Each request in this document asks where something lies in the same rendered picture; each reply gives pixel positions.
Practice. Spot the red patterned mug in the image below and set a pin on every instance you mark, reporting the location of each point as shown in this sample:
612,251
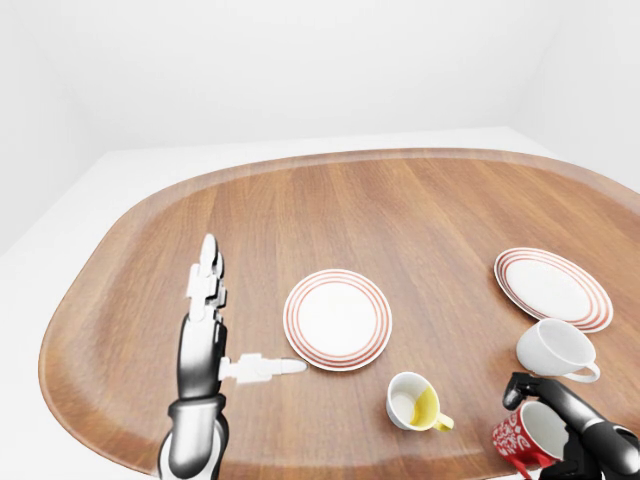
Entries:
525,437

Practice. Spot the white plate with red rings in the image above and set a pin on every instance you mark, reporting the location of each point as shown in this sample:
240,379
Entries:
552,287
337,320

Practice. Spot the yellow and white mug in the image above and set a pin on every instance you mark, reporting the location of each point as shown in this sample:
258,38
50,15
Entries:
412,402

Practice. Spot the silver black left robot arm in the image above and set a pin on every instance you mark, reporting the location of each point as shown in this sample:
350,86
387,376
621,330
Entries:
192,440

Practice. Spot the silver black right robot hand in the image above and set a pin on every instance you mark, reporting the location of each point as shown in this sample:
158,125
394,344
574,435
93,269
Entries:
560,405

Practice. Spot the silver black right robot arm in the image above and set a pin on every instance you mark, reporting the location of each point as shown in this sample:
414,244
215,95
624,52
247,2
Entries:
620,450

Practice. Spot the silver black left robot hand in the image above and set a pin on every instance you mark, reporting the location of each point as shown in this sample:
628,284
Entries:
199,345

